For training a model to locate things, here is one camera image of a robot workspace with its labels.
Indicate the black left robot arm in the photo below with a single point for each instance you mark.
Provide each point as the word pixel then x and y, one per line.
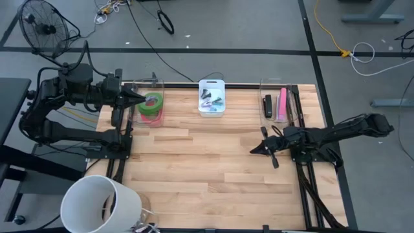
pixel 64 132

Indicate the grey desk leg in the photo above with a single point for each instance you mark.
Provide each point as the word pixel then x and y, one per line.
pixel 372 18

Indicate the grey desk foot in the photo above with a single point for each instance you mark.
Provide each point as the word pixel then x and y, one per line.
pixel 394 103

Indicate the grey floor box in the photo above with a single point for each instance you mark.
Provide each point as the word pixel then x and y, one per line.
pixel 64 155

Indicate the pink stapler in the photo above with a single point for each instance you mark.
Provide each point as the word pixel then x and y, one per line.
pixel 282 103

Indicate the black floor fan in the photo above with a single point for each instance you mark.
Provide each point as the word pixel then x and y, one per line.
pixel 45 29

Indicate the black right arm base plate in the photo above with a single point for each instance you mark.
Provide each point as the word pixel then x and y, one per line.
pixel 296 157

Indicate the teal staple remover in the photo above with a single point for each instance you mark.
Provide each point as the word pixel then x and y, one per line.
pixel 218 103

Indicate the silver binder clip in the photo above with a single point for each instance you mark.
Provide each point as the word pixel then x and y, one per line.
pixel 206 94

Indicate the black desk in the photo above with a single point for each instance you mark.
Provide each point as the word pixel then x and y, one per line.
pixel 9 106

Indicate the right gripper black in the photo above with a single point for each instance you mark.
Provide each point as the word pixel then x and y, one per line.
pixel 281 144

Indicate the green tape roll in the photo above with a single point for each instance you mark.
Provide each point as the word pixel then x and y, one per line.
pixel 150 113
pixel 142 105

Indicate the black stapler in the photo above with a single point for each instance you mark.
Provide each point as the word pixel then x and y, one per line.
pixel 268 106

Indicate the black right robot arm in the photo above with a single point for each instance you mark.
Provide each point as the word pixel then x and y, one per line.
pixel 339 131

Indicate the clear plastic packaging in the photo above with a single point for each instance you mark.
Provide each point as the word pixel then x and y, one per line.
pixel 147 223

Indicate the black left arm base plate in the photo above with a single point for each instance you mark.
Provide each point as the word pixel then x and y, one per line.
pixel 97 153

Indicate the white cylindrical lampshade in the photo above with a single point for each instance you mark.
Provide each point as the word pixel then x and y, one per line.
pixel 129 200

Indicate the clear plastic bin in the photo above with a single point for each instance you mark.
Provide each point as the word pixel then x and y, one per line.
pixel 273 106
pixel 136 119

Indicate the white plastic bin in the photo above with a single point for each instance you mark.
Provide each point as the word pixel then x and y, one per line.
pixel 202 113

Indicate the black caster wheel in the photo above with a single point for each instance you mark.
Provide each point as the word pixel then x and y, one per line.
pixel 19 220

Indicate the red tape roll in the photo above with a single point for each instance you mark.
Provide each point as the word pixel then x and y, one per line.
pixel 155 121

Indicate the black aluminium table frame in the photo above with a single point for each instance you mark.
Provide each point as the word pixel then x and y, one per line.
pixel 246 86

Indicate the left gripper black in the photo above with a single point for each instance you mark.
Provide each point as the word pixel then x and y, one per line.
pixel 108 92

